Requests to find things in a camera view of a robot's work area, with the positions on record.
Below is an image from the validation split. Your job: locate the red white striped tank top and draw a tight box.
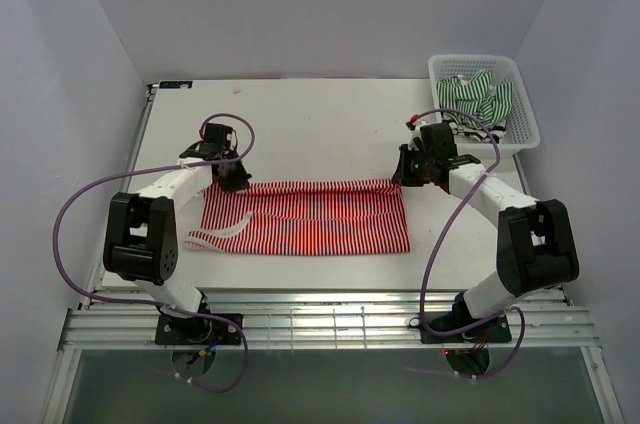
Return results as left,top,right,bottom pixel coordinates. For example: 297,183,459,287
184,179,410,257

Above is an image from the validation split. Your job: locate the green white striped tank top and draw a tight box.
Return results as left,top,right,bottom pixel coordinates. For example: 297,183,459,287
436,70,514,129

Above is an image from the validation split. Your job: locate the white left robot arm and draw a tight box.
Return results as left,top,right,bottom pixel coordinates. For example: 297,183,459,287
103,123,251,344

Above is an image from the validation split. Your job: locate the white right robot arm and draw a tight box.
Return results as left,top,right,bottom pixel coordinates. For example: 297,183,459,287
392,118,579,341

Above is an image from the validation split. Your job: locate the black white striped tank top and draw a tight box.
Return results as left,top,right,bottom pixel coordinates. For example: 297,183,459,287
442,116,506,144

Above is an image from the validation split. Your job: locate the blue label sticker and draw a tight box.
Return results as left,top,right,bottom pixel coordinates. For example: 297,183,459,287
158,81,193,89

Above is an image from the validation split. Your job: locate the white perforated plastic basket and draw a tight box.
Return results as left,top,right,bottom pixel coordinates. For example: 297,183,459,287
428,54,540,159

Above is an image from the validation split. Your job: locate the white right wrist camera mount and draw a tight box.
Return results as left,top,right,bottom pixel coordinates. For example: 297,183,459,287
406,114,426,151

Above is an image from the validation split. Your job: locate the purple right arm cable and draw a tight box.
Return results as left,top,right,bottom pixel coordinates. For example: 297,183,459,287
399,111,526,381

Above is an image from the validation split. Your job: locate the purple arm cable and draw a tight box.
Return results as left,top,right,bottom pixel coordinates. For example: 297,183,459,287
399,111,526,381
53,113,256,394

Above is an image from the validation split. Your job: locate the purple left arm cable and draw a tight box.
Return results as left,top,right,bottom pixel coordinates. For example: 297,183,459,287
53,113,256,394

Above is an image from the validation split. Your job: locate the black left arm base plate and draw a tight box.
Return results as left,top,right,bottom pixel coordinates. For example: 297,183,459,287
154,314,241,347

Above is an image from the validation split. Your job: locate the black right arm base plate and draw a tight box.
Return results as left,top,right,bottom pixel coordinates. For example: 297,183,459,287
408,308,516,345

